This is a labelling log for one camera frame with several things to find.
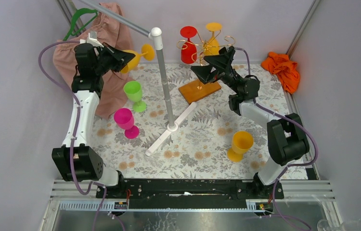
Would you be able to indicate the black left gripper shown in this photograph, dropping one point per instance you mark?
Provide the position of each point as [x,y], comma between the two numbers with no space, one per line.
[106,57]

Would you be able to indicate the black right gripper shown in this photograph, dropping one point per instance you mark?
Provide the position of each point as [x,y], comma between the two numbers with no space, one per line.
[222,63]

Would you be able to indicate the yellow wine glass front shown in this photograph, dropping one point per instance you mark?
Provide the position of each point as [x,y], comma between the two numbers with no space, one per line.
[147,52]

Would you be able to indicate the yellow wine glass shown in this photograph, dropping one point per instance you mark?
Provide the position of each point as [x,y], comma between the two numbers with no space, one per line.
[212,46]
[242,141]
[147,52]

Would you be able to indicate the green wine glass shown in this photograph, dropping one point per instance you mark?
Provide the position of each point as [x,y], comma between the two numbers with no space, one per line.
[133,91]

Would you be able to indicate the pink wine glass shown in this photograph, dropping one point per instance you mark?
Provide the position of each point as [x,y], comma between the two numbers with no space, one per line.
[125,120]

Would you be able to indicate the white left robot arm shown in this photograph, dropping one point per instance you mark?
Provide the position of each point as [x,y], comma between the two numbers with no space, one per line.
[75,159]

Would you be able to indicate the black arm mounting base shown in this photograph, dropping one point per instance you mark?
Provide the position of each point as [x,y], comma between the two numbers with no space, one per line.
[191,193]

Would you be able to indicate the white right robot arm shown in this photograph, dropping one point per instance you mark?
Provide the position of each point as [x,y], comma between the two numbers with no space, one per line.
[286,138]

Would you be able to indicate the red wine glass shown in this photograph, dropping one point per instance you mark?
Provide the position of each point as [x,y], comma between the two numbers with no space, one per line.
[188,49]

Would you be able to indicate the wooden rack base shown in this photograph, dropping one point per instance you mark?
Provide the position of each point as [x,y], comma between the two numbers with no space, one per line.
[196,90]

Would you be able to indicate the pink cloth garment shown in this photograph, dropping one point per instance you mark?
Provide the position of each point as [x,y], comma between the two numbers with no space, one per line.
[116,35]

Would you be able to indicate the white clothes stand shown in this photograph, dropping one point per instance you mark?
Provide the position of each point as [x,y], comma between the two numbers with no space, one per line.
[155,34]

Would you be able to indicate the orange crumpled cloth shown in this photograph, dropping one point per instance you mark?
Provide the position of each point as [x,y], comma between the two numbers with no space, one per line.
[285,70]

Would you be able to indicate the aluminium front frame rail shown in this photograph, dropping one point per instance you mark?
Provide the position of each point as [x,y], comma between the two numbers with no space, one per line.
[306,203]

